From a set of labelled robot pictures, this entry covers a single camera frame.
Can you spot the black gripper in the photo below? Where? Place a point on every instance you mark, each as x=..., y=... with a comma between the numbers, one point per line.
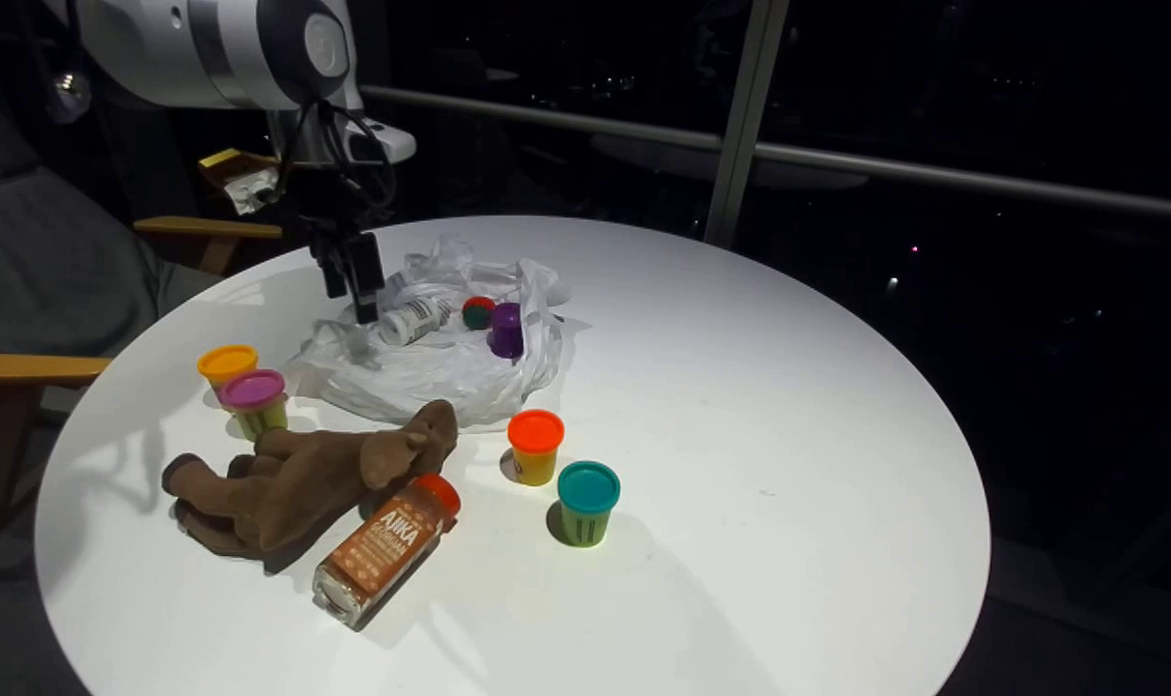
x=336, y=198

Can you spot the pink lid play dough tub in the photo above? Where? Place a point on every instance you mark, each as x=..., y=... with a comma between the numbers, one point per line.
x=257, y=399

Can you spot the purple play dough tub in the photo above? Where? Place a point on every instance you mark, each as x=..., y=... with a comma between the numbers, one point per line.
x=508, y=331

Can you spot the brown plush moose toy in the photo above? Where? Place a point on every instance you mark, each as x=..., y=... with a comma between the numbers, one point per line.
x=288, y=485

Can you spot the red-orange lid play dough tub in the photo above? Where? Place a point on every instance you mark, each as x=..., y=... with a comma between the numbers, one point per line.
x=535, y=447

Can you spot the teal lid play dough tub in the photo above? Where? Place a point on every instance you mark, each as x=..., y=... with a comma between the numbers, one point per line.
x=591, y=500

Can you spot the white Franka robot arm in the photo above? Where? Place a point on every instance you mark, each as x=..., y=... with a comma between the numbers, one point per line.
x=212, y=45

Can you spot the white plastic bag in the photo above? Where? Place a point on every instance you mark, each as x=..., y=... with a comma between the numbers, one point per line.
x=403, y=372

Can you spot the crumpled tape wad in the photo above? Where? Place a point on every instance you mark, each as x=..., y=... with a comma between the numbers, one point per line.
x=241, y=180

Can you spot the wooden armchair with grey cushion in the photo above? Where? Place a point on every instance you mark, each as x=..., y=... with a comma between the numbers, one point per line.
x=44, y=283

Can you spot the metal window railing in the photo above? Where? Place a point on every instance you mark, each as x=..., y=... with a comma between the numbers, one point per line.
x=995, y=180

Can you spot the light vertical window post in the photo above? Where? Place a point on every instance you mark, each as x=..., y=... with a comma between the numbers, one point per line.
x=743, y=118

